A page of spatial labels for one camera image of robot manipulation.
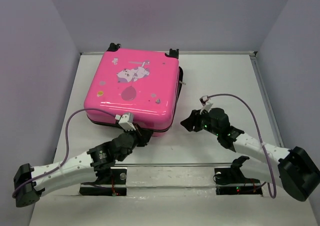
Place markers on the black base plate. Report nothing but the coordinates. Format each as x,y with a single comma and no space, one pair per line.
227,184
113,184

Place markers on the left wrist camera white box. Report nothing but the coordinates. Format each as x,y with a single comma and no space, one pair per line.
125,121

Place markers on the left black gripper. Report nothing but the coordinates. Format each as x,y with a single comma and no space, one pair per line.
143,136

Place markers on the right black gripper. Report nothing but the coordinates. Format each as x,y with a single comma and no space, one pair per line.
192,121

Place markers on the pink hard-shell suitcase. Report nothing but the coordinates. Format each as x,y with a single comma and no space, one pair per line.
142,82

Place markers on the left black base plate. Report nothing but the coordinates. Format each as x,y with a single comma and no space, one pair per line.
113,184

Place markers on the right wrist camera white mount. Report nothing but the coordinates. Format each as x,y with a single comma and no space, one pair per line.
206,104

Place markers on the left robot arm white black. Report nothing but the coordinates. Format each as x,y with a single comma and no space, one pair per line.
33,182

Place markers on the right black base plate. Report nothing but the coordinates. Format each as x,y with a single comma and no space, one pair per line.
227,184

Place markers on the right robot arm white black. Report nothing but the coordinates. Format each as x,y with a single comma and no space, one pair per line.
290,169

